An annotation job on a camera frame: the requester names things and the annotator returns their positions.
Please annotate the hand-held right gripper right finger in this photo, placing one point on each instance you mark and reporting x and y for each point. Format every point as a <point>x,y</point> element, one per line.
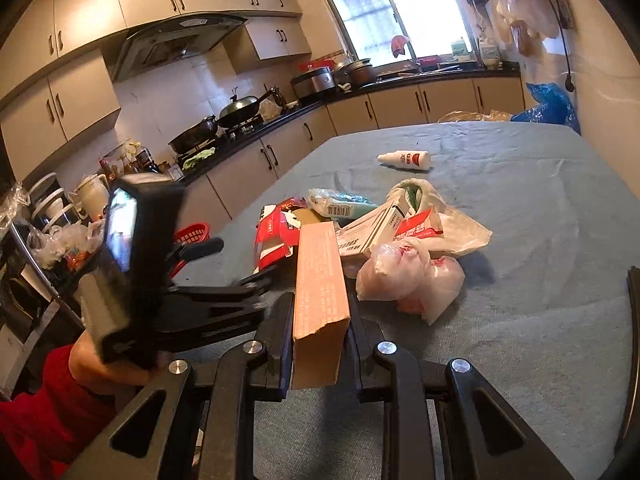
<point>361,345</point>

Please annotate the teal plastic packet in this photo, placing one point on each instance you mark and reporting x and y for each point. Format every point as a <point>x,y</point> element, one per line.
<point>340,205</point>

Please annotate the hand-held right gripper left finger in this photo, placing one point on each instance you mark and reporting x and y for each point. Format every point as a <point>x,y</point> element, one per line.
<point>283,340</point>

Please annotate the pink translucent plastic bag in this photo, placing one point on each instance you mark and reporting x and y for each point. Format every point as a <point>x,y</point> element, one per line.
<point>440,285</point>
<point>385,270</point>

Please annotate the blue plastic bag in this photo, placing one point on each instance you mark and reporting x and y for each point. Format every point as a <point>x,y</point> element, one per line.
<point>545,105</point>

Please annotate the green and white container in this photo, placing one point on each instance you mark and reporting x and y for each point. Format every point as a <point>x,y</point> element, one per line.
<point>461,49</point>

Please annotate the wok with lid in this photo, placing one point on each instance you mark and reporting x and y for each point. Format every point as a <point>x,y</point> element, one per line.
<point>240,109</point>

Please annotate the green leafy vegetable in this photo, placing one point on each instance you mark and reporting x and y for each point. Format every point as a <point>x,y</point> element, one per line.
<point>199,158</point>

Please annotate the dish rack with bowls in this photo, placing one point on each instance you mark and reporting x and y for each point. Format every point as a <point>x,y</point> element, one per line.
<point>50,200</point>

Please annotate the black frying pan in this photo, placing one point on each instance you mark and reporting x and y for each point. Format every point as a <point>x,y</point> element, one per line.
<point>192,136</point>

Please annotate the long brown cardboard box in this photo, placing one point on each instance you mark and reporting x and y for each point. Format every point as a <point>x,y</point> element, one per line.
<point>320,285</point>

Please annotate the steel rice cooker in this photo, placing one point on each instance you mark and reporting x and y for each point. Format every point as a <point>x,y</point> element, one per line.
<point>312,82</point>

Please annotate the black gas stove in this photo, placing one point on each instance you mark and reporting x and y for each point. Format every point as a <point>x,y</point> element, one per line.
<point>235,132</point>

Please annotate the kitchen window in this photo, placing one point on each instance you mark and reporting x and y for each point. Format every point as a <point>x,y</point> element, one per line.
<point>370,15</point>

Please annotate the clear plastic bag with food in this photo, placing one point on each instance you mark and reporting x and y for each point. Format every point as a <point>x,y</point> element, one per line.
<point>65,245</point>

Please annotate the beige two-door wall cabinet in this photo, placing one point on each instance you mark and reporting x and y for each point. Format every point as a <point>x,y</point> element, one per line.
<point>55,110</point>
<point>275,42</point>

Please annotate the brown cooking pot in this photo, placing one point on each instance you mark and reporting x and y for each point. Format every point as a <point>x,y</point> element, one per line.
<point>364,76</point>

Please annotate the red snack bag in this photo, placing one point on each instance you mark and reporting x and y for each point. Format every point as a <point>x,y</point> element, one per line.
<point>272,240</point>

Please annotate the white bottle with red label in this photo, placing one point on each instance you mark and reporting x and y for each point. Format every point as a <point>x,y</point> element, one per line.
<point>407,160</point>

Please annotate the crumpled clear plastic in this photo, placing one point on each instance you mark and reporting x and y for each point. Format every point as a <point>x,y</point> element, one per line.
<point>12,207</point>

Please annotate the white medicine box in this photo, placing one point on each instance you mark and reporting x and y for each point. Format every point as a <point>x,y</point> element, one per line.
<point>365,232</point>

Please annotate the white knit glove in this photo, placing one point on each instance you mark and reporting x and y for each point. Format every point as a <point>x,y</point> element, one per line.
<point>430,195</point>

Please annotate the white electric kettle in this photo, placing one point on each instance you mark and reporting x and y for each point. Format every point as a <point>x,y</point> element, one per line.
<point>92,200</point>

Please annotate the steel pot with lid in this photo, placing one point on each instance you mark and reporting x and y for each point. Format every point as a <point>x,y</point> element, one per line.
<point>350,66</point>

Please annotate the yellowish plastic bag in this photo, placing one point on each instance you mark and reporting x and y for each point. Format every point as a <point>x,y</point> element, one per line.
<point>475,116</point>

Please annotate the red and white packet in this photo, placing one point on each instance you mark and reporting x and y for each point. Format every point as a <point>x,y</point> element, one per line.
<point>417,227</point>

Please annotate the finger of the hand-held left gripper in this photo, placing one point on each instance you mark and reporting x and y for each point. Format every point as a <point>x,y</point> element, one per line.
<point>225,300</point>
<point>205,249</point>

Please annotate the black range hood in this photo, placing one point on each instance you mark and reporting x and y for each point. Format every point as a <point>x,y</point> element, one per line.
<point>180,40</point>

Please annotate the red plastic basket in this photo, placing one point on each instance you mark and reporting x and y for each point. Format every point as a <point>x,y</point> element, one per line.
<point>192,232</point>

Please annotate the beige base cabinets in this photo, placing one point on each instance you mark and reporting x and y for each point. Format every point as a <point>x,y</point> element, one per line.
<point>400,105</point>

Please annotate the group of condiment bottles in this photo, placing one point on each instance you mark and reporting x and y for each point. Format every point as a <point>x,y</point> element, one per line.
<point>135,160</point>

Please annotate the hanging plastic bags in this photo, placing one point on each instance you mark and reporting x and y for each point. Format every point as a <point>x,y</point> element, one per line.
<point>530,5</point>

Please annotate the person's left forearm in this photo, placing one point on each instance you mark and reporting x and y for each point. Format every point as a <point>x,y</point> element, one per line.
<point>55,410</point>

